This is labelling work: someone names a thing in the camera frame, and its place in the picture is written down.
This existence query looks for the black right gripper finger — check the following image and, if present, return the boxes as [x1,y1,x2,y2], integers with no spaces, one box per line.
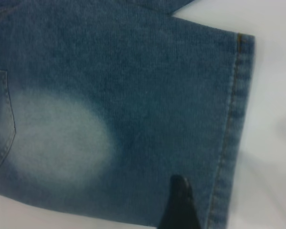
[158,175,202,229]

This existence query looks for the blue denim shorts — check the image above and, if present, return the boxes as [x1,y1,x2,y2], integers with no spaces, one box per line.
[0,0,257,229]

